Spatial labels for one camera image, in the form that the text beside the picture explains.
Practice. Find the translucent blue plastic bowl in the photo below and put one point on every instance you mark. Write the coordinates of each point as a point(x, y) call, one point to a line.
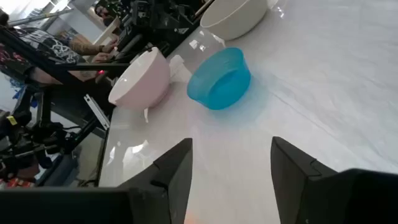
point(217, 84)

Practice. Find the person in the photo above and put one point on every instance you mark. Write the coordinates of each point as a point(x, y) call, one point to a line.
point(104, 11)
point(46, 46)

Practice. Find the black aluminium table frame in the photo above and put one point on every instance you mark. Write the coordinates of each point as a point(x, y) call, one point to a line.
point(93, 66)

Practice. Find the small yellow tag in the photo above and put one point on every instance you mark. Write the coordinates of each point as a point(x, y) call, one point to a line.
point(12, 120)

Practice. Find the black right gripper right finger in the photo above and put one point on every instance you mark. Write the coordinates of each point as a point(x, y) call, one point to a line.
point(292, 180)

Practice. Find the silver metal bracket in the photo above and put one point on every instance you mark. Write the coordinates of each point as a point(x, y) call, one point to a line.
point(97, 112)

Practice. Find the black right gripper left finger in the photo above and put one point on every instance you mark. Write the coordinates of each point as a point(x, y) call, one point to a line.
point(168, 186)

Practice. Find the pale pink bowl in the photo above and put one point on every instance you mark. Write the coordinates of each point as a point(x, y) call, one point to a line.
point(146, 81)

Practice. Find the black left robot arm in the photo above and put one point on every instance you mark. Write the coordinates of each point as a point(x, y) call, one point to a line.
point(155, 18)

